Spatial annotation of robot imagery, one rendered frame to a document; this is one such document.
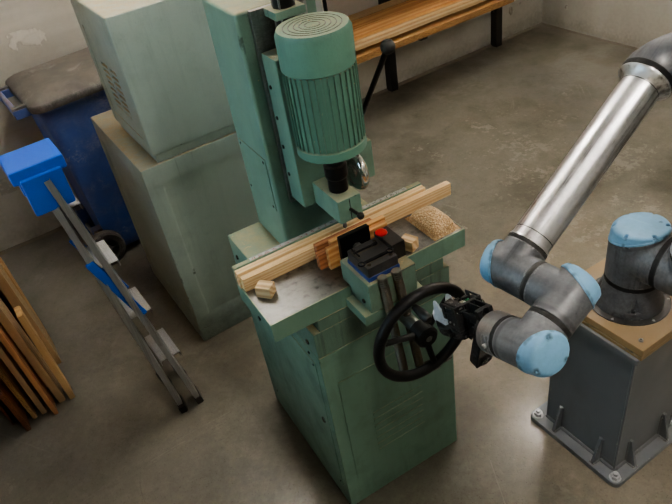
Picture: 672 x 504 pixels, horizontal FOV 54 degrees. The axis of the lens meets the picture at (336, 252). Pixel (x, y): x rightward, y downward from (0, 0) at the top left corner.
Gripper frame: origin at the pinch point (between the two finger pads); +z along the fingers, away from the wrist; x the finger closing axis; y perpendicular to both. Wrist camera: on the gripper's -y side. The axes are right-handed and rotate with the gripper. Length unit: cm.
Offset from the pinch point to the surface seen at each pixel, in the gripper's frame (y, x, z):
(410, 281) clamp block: 4.2, -2.2, 13.7
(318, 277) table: 9.4, 14.5, 30.7
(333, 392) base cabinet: -25.0, 20.6, 34.5
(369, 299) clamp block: 5.0, 9.7, 13.7
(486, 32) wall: 23, -263, 299
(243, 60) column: 66, 11, 39
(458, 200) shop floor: -38, -116, 164
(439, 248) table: 4.1, -18.4, 23.8
